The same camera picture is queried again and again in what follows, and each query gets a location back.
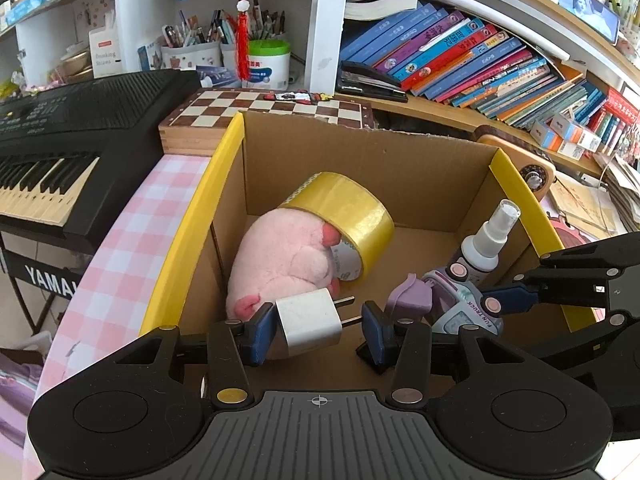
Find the white jar with green lid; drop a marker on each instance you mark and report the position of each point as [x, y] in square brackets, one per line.
[270, 67]

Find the retro wooden radio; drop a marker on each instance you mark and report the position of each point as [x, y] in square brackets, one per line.
[535, 170]

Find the thick white-paged book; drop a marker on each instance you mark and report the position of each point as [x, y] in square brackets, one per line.
[380, 5]

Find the white pen holder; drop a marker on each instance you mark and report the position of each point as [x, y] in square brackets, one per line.
[190, 57]

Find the pink cloth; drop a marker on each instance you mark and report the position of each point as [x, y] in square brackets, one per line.
[15, 385]

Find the blue white tube box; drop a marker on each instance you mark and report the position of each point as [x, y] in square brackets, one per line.
[217, 76]

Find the yellow tape roll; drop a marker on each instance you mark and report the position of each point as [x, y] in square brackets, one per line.
[350, 210]

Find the bunch of pens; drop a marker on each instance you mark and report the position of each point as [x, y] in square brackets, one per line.
[215, 25]

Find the brown white chessboard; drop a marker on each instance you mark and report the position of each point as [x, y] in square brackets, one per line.
[225, 105]

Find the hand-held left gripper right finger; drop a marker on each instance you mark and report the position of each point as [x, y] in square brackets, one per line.
[375, 332]

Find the black electronic keyboard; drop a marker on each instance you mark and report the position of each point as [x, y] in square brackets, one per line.
[75, 110]

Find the photo in blue frame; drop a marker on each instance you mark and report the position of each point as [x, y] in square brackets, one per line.
[587, 10]

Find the stack of loose papers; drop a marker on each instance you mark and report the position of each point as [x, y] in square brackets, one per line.
[625, 195]

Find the white box with red label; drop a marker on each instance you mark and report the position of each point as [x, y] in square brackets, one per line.
[105, 52]

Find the pink checkered tablecloth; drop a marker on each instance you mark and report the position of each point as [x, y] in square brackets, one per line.
[125, 240]

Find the clear spray bottle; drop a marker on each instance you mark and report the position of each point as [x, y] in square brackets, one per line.
[480, 252]

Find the pink plush toy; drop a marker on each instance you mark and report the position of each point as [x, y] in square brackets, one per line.
[280, 255]

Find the purple white toy truck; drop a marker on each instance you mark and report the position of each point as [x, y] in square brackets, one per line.
[460, 315]

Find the gold bowl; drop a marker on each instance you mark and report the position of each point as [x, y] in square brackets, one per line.
[77, 65]

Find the row of slanted colourful books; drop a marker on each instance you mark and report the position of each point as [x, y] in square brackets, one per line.
[450, 55]

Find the white charger plug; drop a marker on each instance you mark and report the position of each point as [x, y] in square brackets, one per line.
[310, 325]

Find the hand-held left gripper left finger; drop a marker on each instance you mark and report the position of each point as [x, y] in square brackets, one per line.
[262, 332]

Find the small blue orange box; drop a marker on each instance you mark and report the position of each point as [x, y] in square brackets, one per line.
[545, 134]
[575, 132]

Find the black keyboard stand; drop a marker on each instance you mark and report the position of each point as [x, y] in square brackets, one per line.
[45, 277]

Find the row of red spine books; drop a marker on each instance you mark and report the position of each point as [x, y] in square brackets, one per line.
[617, 120]

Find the red tassel ornament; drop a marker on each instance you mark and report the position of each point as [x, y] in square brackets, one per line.
[242, 45]

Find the white wooden bookshelf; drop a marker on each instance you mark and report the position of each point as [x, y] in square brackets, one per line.
[325, 25]

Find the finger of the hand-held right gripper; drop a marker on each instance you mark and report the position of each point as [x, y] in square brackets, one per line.
[575, 252]
[510, 299]

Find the brown paper booklet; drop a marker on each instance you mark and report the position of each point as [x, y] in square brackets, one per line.
[580, 205]

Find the blue white carton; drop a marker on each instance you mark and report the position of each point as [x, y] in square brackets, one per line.
[150, 57]

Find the cardboard box with yellow edges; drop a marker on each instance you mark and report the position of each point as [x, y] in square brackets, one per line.
[400, 170]

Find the light blue flat box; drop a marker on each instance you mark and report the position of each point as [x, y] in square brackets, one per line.
[27, 7]

